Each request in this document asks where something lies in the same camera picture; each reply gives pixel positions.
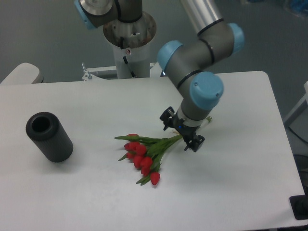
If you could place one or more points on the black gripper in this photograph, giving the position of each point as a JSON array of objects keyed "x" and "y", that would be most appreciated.
[{"x": 185, "y": 127}]

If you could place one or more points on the red tulip bouquet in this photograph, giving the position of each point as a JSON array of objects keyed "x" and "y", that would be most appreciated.
[{"x": 146, "y": 154}]

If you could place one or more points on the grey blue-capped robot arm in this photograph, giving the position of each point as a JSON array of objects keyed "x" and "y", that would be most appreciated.
[{"x": 185, "y": 66}]

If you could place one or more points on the white furniture at right edge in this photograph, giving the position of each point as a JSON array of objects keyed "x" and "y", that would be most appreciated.
[{"x": 296, "y": 111}]

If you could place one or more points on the dark grey cylindrical vase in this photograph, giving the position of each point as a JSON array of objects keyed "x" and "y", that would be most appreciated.
[{"x": 48, "y": 134}]

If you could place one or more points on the black device at table edge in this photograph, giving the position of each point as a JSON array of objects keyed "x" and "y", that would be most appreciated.
[{"x": 299, "y": 204}]

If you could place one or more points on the white chair armrest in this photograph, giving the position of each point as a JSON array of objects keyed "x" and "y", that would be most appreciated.
[{"x": 23, "y": 74}]

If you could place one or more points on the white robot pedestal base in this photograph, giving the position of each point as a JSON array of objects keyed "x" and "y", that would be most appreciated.
[{"x": 131, "y": 44}]

